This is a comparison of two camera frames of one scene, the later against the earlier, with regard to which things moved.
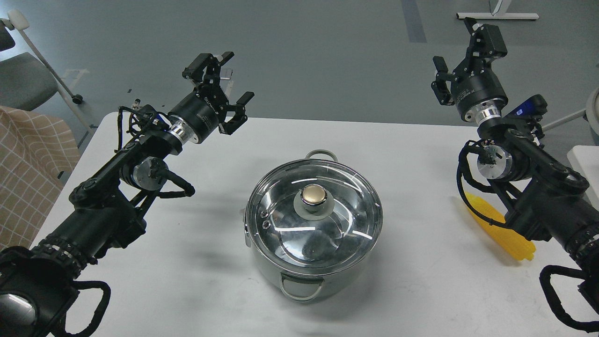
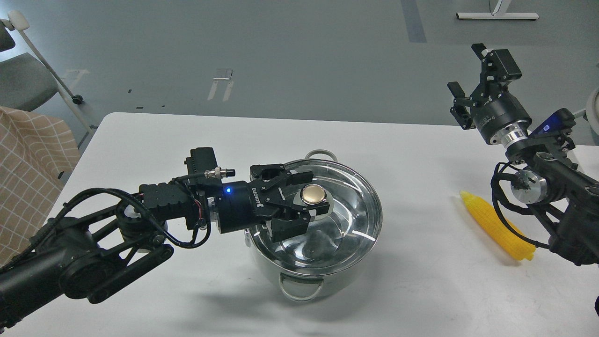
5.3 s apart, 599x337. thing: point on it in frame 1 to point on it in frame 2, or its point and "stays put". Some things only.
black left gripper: x=196 y=117 to x=242 y=204
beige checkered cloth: x=37 y=153 stays put
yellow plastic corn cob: x=522 y=248 stays put
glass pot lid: x=314 y=216 stays put
